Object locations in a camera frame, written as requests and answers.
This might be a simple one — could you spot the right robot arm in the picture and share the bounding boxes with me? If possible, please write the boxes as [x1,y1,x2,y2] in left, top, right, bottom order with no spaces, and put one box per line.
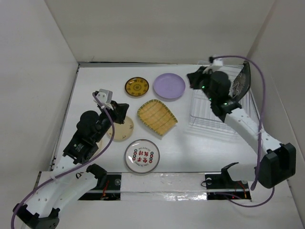
[187,67,296,189]

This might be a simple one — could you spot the bamboo weave pattern tray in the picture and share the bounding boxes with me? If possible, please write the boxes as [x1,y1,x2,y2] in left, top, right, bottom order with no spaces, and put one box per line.
[137,99,178,136]

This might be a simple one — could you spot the cream plate with motifs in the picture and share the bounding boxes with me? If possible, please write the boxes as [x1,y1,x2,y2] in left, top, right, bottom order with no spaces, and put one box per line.
[113,116,134,142]

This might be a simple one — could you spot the white plate red characters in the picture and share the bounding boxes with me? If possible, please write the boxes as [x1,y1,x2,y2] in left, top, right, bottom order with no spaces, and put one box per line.
[124,139,160,174]

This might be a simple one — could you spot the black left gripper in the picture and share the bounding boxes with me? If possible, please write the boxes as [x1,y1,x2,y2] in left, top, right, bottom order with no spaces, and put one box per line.
[93,100,129,143]

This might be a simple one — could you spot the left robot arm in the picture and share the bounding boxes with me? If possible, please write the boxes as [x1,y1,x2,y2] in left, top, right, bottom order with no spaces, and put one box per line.
[10,101,129,229]

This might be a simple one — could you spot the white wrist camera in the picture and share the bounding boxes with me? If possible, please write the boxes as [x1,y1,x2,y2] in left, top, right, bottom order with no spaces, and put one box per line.
[203,56,224,73]
[93,89,113,104]

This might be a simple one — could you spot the white wire dish rack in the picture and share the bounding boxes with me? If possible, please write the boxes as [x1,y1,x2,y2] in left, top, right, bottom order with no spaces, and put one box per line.
[190,65,257,133]

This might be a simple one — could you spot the black floral square plate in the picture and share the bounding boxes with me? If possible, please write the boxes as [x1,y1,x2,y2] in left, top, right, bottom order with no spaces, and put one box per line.
[229,61,251,102]

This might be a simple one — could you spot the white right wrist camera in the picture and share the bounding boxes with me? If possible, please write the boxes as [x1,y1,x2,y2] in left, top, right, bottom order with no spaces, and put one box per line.
[203,56,224,73]

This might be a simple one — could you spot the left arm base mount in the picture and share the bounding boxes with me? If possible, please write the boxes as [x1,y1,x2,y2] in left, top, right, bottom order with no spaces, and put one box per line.
[79,164,122,201]

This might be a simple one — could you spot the cream plate with ink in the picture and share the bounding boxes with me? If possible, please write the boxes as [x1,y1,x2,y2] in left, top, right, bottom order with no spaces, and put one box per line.
[93,139,103,157]

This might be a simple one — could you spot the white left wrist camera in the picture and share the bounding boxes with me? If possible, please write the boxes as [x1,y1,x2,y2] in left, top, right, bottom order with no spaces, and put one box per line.
[93,89,113,104]

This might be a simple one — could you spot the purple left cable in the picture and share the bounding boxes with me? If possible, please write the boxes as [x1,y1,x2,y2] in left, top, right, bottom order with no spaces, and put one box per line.
[10,93,115,229]

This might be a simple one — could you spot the purple round plate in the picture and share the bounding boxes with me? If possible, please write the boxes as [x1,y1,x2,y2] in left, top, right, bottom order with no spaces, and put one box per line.
[153,73,186,99]

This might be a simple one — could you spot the yellow brown patterned plate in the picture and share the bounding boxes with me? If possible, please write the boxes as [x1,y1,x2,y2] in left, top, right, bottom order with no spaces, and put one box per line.
[124,77,150,97]

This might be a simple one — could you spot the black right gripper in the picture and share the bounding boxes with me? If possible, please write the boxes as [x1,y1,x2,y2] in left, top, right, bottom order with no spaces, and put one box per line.
[187,66,216,103]

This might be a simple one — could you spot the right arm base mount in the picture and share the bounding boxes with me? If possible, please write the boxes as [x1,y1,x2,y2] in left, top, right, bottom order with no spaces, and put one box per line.
[201,162,251,200]

